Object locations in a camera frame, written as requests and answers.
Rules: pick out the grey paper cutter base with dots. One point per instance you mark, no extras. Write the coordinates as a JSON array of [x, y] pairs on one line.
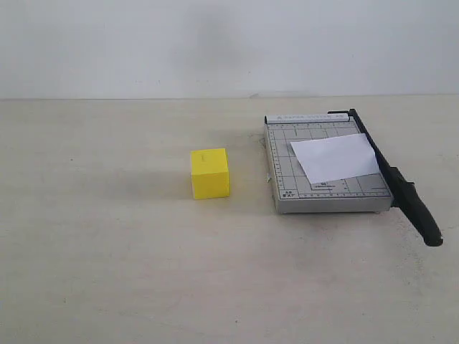
[[292, 191]]

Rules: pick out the black cutter blade arm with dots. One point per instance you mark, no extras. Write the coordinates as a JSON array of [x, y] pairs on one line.
[[405, 196]]

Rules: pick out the yellow foam cube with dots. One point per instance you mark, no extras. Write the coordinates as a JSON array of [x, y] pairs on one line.
[[210, 176]]

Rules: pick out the white paper sheet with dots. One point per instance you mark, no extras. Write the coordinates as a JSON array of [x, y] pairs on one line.
[[336, 158]]

